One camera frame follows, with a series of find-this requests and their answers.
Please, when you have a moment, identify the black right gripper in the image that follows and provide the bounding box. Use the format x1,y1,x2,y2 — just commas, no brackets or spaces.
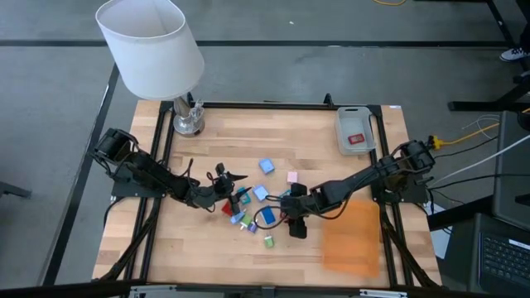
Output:
280,182,319,240

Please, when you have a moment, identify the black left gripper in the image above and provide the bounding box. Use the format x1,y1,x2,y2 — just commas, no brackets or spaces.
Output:
204,172,253,215

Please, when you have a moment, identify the dark blue card reader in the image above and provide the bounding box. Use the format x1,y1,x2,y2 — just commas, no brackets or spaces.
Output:
259,205,277,227

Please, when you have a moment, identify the clear crumpled plastic wrap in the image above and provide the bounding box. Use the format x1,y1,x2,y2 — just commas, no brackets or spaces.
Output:
189,99,206,125

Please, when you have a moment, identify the pale grey plastic bin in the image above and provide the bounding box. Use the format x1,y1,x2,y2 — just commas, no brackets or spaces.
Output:
334,105,377,156

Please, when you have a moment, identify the white metal plate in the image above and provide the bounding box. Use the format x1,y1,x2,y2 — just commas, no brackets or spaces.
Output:
359,289,409,298

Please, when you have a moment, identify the grey metal plate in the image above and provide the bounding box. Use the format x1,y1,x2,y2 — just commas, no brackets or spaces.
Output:
128,284,178,298

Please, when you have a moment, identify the table lamp with white shade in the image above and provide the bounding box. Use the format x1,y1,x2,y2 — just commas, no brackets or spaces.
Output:
94,0,206,138

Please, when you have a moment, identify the black laptop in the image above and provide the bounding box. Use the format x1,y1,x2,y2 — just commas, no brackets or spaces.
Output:
470,213,530,298

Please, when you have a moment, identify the black chair base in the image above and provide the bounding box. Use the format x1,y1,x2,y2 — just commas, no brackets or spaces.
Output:
0,180,32,200

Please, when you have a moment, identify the person's shoe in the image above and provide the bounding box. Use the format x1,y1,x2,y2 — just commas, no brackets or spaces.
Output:
499,46,530,63

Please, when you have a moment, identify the person's leg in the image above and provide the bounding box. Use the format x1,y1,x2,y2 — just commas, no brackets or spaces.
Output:
519,0,530,50

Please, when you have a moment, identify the black aluminium table frame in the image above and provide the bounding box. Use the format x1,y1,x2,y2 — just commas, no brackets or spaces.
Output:
93,93,442,291

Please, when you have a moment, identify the yellow extension cord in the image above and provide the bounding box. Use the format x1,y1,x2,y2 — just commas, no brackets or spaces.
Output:
430,108,530,151

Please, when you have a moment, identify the thin white cable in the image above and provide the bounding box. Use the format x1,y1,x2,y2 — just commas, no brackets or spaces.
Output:
460,113,502,134

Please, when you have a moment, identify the thick white cable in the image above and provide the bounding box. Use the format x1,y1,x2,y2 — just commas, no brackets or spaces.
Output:
432,134,530,185

